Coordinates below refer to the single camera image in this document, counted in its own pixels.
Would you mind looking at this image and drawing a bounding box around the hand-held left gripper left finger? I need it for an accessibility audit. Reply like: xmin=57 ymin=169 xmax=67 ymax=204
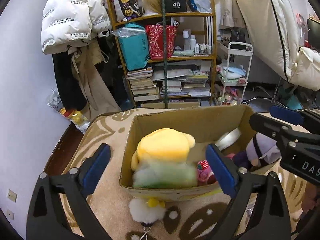
xmin=26 ymin=143 xmax=112 ymax=240

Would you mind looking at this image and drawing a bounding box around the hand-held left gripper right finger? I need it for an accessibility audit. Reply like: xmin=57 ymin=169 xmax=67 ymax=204
xmin=205 ymin=144 xmax=292 ymax=240

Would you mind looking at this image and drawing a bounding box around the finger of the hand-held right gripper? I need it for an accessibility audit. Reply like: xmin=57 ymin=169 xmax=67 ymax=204
xmin=249 ymin=112 xmax=304 ymax=153
xmin=269 ymin=105 xmax=320 ymax=130

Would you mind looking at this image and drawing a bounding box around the pink strawberry plush toy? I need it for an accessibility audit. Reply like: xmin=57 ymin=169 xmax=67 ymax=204
xmin=196 ymin=152 xmax=235 ymax=187

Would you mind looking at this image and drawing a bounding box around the pale haired plush doll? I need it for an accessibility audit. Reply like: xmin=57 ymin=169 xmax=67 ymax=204
xmin=232 ymin=132 xmax=282 ymax=170

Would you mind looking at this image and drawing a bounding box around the pale pink soft cushion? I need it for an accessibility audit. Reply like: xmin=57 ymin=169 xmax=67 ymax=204
xmin=214 ymin=127 xmax=242 ymax=152

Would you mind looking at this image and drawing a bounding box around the printed cardboard box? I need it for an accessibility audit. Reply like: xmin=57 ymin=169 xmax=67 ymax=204
xmin=119 ymin=104 xmax=282 ymax=202

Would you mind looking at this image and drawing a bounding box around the yellow plush dog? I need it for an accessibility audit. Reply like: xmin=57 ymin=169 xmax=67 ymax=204
xmin=131 ymin=128 xmax=198 ymax=188

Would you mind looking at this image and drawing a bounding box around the white pom-pom keychain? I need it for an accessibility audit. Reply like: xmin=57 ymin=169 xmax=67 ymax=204
xmin=128 ymin=197 xmax=166 ymax=240

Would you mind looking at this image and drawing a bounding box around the person's right hand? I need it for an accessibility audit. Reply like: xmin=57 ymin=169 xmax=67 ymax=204
xmin=301 ymin=184 xmax=320 ymax=222

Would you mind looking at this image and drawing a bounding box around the teal bin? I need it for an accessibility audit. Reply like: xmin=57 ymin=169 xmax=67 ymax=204
xmin=279 ymin=87 xmax=303 ymax=110

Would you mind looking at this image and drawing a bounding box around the beige patterned blanket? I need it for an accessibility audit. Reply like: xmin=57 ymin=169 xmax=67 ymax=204
xmin=45 ymin=106 xmax=320 ymax=240

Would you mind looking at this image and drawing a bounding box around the pile of pink toys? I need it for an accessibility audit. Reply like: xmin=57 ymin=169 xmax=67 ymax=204
xmin=217 ymin=85 xmax=244 ymax=105

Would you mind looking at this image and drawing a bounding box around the yellow red plush toy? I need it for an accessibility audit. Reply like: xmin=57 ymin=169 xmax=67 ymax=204
xmin=59 ymin=108 xmax=87 ymax=127

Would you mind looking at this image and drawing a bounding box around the pale blue plush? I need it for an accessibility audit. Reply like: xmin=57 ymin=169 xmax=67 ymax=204
xmin=216 ymin=63 xmax=247 ymax=80

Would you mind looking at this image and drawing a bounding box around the beige coat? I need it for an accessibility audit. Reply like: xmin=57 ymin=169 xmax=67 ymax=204
xmin=67 ymin=40 xmax=120 ymax=120

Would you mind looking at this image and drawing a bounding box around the clear plastic toy bag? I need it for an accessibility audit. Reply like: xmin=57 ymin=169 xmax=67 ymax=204
xmin=47 ymin=87 xmax=66 ymax=110

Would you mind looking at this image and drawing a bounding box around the white trolley cart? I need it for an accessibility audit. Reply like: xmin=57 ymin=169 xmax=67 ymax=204
xmin=215 ymin=41 xmax=254 ymax=105

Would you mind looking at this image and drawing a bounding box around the black hanging garment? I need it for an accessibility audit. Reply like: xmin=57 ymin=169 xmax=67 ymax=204
xmin=52 ymin=52 xmax=87 ymax=112
xmin=96 ymin=31 xmax=125 ymax=105

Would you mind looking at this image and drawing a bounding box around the black monitor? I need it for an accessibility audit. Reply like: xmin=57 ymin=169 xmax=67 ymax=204
xmin=306 ymin=17 xmax=320 ymax=47

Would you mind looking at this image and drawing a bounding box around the white office chair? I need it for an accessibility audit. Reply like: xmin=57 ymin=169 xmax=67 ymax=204
xmin=229 ymin=0 xmax=320 ymax=105

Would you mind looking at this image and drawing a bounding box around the dark bag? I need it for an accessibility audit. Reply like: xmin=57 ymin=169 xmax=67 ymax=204
xmin=220 ymin=27 xmax=247 ymax=50

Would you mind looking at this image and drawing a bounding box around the stack of books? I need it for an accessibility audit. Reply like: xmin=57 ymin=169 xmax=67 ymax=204
xmin=126 ymin=62 xmax=213 ymax=103

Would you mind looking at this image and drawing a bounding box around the pink desk fan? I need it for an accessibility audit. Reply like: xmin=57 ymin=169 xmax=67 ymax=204
xmin=295 ymin=12 xmax=308 ymax=40

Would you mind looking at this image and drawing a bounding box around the group of white cosmetic bottles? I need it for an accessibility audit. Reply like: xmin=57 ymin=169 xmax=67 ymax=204
xmin=182 ymin=30 xmax=213 ymax=55

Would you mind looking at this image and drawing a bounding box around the teal bag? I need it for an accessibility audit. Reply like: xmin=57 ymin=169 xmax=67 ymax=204
xmin=117 ymin=22 xmax=150 ymax=71

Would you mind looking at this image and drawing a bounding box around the green pole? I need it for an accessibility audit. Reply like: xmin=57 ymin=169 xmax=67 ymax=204
xmin=160 ymin=0 xmax=170 ymax=109

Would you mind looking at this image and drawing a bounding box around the red patterned bag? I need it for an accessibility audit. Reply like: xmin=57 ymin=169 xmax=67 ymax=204
xmin=145 ymin=24 xmax=178 ymax=60

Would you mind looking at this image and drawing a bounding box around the white puffer jacket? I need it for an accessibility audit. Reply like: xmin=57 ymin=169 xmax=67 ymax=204
xmin=41 ymin=0 xmax=112 ymax=55

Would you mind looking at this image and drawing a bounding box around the black box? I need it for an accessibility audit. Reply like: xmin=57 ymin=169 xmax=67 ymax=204
xmin=164 ymin=0 xmax=187 ymax=13

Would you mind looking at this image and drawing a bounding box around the wooden shelf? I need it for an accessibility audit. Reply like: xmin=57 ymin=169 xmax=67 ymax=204
xmin=107 ymin=0 xmax=218 ymax=109

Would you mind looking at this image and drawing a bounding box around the printed tote bag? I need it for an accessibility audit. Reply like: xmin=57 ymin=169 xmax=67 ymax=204
xmin=108 ymin=0 xmax=140 ymax=22

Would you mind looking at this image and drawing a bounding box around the dark wooden bed frame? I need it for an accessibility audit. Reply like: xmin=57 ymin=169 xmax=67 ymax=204
xmin=44 ymin=121 xmax=87 ymax=180

